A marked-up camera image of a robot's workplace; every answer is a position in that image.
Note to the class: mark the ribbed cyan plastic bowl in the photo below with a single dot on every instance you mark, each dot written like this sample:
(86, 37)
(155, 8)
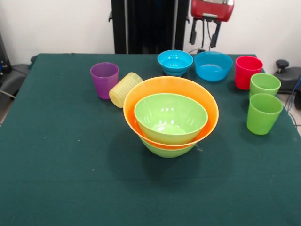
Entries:
(175, 63)

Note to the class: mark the dark green table cloth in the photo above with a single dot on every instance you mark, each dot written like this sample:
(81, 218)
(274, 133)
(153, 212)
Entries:
(70, 183)

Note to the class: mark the translucent blue plastic bowl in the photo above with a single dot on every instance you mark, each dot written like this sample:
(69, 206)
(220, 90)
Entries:
(212, 68)

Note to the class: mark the black stand base with knob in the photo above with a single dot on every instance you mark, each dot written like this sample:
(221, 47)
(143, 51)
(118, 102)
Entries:
(291, 75)

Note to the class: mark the yellow plastic cup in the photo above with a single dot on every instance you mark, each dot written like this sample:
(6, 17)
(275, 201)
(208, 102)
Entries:
(122, 90)

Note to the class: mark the purple plastic cup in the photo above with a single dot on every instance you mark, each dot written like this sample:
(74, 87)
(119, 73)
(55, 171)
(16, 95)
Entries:
(103, 80)

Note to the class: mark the green plastic bowl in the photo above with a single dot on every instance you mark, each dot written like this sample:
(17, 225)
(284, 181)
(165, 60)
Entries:
(169, 153)
(169, 117)

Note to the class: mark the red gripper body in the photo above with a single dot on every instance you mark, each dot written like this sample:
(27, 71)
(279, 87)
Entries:
(211, 9)

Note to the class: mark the large orange plastic bowl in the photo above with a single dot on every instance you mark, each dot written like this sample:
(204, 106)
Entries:
(169, 84)

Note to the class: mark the green plastic cup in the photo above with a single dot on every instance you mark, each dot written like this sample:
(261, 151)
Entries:
(264, 84)
(263, 115)

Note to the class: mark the red plastic cup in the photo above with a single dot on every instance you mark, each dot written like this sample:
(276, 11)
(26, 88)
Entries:
(245, 73)

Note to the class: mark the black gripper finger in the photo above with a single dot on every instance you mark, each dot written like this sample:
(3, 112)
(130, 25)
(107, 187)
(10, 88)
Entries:
(215, 35)
(193, 33)

